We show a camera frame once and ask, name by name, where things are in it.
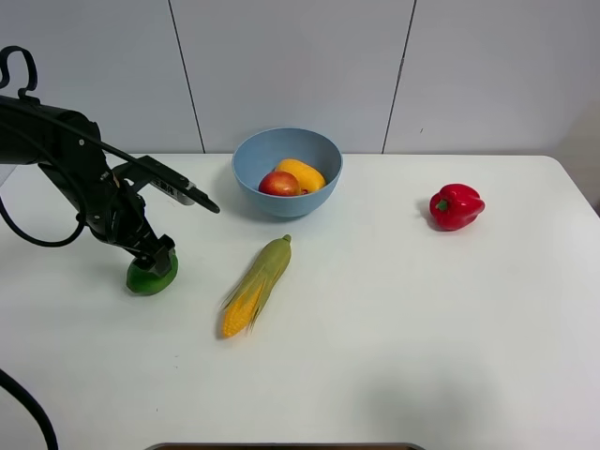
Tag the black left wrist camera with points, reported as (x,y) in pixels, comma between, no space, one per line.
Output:
(146,170)

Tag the blue plastic bowl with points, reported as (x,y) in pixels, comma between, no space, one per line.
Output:
(259,155)

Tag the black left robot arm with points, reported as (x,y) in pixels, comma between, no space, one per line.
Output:
(33,134)

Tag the yellow mango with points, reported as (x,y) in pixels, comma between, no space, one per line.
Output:
(309,179)

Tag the red bell pepper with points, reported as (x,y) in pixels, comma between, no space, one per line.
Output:
(455,206)

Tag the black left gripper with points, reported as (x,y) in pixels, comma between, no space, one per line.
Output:
(112,211)

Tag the corn cob with husk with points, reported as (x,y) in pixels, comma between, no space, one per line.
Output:
(248,298)

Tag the green lime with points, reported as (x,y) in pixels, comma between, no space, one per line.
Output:
(142,282)

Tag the red apple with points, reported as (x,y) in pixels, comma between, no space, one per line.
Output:
(280,183)

